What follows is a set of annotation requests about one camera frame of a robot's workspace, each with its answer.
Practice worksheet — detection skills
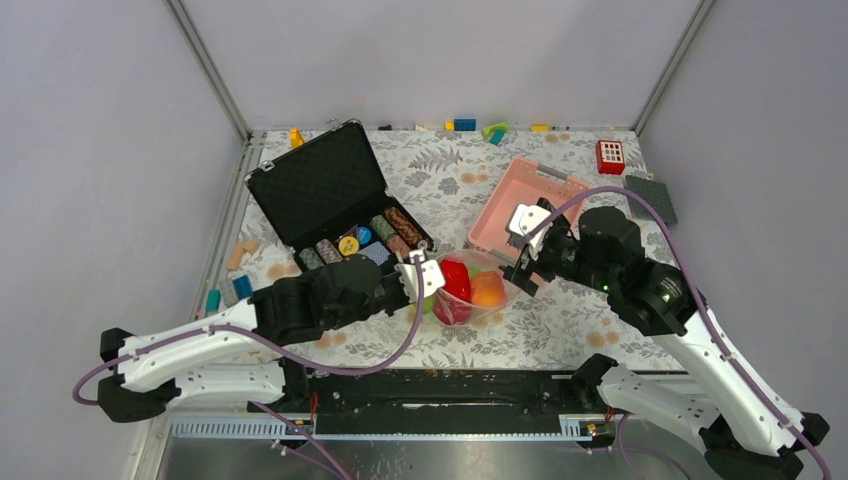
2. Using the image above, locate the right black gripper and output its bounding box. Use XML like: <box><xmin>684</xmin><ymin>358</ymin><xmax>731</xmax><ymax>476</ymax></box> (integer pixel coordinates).
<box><xmin>499</xmin><ymin>215</ymin><xmax>617</xmax><ymax>296</ymax></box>

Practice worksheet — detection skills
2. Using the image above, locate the orange toy peach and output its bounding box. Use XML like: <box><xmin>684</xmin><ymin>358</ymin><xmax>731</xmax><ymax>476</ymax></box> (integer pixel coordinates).
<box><xmin>470</xmin><ymin>271</ymin><xmax>507</xmax><ymax>308</ymax></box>

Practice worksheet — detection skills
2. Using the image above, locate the clear zip top bag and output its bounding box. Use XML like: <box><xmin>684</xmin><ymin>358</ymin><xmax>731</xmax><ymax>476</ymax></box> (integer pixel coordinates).
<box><xmin>424</xmin><ymin>249</ymin><xmax>520</xmax><ymax>327</ymax></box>

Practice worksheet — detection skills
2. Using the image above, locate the red toy pepper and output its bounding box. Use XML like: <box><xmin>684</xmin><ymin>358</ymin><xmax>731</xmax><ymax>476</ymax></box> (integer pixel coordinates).
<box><xmin>439</xmin><ymin>258</ymin><xmax>472</xmax><ymax>302</ymax></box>

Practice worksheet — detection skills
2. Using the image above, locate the red toy apple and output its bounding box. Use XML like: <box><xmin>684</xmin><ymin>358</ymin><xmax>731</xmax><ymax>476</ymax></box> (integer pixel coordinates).
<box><xmin>432</xmin><ymin>297</ymin><xmax>473</xmax><ymax>326</ymax></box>

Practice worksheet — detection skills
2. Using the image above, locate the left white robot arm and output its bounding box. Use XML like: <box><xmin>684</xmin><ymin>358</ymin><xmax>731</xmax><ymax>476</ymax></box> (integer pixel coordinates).
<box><xmin>91</xmin><ymin>252</ymin><xmax>443</xmax><ymax>423</ymax></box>

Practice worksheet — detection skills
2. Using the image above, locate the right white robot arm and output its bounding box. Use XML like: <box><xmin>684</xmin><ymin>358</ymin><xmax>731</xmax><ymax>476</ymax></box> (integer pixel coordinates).
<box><xmin>504</xmin><ymin>204</ymin><xmax>829</xmax><ymax>479</ymax></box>

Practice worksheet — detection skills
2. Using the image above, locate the pink plastic basket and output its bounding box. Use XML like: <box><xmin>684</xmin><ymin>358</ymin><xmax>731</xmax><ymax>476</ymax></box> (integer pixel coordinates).
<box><xmin>466</xmin><ymin>156</ymin><xmax>592</xmax><ymax>266</ymax></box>

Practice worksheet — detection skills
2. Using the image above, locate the black poker chip case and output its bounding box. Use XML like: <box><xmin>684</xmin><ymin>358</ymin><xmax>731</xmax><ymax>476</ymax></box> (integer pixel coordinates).
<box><xmin>244</xmin><ymin>119</ymin><xmax>435</xmax><ymax>270</ymax></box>

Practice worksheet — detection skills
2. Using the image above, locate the blue toy brick left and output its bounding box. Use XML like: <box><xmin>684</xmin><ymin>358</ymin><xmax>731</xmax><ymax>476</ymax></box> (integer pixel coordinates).
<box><xmin>232</xmin><ymin>275</ymin><xmax>254</xmax><ymax>300</ymax></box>

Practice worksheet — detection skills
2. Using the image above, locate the blue toy brick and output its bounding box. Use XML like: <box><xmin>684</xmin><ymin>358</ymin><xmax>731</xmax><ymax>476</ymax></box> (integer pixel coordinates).
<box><xmin>232</xmin><ymin>275</ymin><xmax>254</xmax><ymax>300</ymax></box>
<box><xmin>452</xmin><ymin>118</ymin><xmax>477</xmax><ymax>131</ymax></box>

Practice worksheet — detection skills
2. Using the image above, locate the tan toy piece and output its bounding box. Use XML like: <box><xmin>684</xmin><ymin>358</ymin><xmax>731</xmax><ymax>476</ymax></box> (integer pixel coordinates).
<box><xmin>225</xmin><ymin>240</ymin><xmax>260</xmax><ymax>271</ymax></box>

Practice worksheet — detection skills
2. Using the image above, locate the floral tablecloth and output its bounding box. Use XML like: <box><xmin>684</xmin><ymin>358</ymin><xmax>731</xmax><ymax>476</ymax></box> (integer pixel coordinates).
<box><xmin>221</xmin><ymin>129</ymin><xmax>697</xmax><ymax>371</ymax></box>

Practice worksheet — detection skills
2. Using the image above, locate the teal toy brick left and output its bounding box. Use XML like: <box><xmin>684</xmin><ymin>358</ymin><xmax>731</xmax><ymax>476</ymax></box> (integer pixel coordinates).
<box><xmin>204</xmin><ymin>289</ymin><xmax>221</xmax><ymax>316</ymax></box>

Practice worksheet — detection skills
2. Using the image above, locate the green teal toy block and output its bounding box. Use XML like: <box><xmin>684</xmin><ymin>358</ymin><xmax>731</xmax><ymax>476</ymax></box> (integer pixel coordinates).
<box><xmin>481</xmin><ymin>122</ymin><xmax>510</xmax><ymax>145</ymax></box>

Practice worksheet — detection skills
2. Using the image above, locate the red toy window block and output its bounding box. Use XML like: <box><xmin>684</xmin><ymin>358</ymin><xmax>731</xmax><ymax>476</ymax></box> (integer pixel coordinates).
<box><xmin>595</xmin><ymin>140</ymin><xmax>626</xmax><ymax>175</ymax></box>

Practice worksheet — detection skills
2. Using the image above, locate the yellow toy brick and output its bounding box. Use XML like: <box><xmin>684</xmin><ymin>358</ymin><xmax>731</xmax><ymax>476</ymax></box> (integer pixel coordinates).
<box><xmin>289</xmin><ymin>128</ymin><xmax>306</xmax><ymax>149</ymax></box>

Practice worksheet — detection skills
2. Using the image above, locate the grey building baseplate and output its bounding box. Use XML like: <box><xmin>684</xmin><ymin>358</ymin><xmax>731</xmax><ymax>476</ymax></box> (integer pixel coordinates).
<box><xmin>623</xmin><ymin>175</ymin><xmax>678</xmax><ymax>226</ymax></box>

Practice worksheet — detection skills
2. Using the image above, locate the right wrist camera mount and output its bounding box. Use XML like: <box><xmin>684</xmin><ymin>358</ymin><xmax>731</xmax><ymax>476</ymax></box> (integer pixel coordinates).
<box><xmin>506</xmin><ymin>204</ymin><xmax>550</xmax><ymax>250</ymax></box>

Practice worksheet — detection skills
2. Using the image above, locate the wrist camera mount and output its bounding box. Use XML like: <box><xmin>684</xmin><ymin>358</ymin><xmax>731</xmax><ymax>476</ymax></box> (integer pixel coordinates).
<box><xmin>506</xmin><ymin>204</ymin><xmax>550</xmax><ymax>250</ymax></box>
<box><xmin>395</xmin><ymin>249</ymin><xmax>446</xmax><ymax>303</ymax></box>

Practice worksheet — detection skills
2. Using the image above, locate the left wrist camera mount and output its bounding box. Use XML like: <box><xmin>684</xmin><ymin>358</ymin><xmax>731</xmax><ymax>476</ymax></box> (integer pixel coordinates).
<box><xmin>395</xmin><ymin>249</ymin><xmax>446</xmax><ymax>303</ymax></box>

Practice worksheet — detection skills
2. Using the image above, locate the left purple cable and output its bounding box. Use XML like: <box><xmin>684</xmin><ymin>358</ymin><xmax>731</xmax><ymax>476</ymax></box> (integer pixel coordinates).
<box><xmin>71</xmin><ymin>251</ymin><xmax>425</xmax><ymax>407</ymax></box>

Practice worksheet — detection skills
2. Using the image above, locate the purple cable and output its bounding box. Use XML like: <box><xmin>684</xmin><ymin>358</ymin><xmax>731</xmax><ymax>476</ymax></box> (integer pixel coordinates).
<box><xmin>71</xmin><ymin>251</ymin><xmax>425</xmax><ymax>407</ymax></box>
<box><xmin>519</xmin><ymin>186</ymin><xmax>833</xmax><ymax>480</ymax></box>

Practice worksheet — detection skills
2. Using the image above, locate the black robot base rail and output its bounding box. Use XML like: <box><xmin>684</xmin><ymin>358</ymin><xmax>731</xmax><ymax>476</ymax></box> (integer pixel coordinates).
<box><xmin>246</xmin><ymin>365</ymin><xmax>619</xmax><ymax>439</ymax></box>

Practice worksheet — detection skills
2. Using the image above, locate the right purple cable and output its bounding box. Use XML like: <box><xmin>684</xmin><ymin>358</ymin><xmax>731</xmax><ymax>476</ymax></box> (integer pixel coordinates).
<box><xmin>519</xmin><ymin>186</ymin><xmax>833</xmax><ymax>480</ymax></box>

